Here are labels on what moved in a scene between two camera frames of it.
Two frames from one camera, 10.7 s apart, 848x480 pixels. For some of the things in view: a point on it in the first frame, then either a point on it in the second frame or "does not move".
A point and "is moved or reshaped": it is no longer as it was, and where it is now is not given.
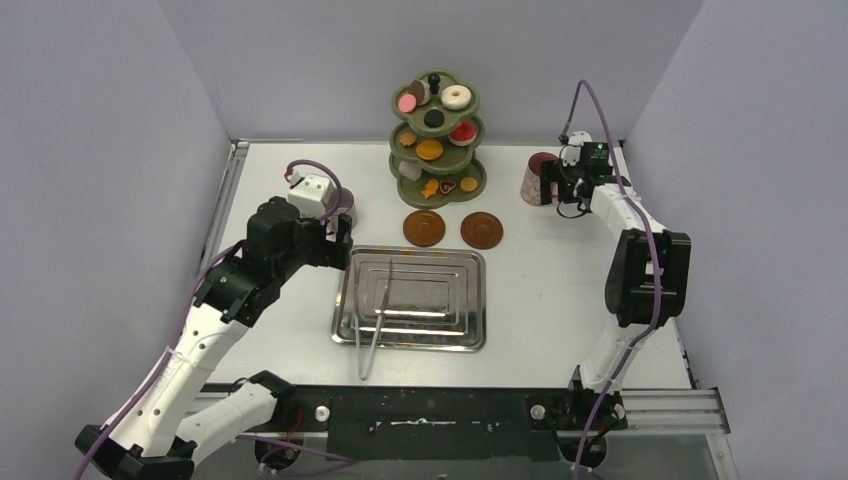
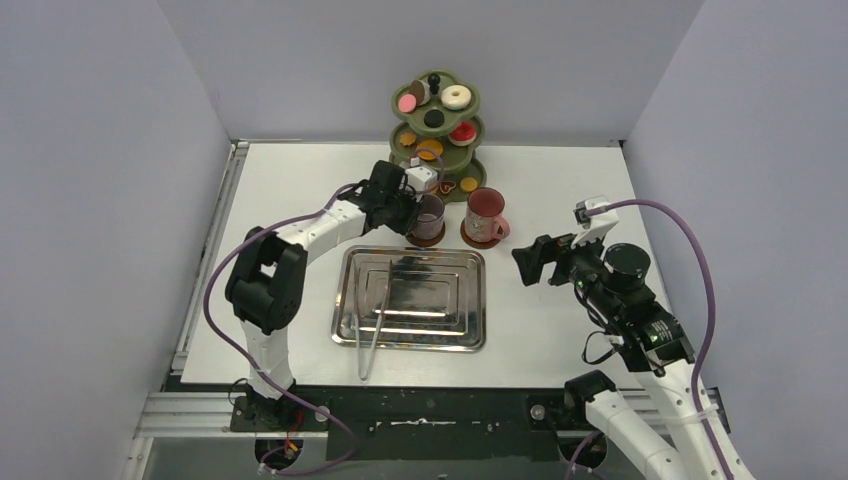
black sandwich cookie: (434, 118) does not move
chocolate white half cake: (422, 91) does not move
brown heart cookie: (446, 186) does not move
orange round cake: (429, 149) does not move
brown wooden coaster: (481, 230) does not move
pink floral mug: (531, 186) to (483, 223)
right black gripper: (553, 179) to (549, 256)
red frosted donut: (462, 134) does not move
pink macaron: (407, 102) does not move
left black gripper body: (311, 247) to (402, 210)
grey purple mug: (347, 206) is moved or reshaped
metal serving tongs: (365, 372) does not move
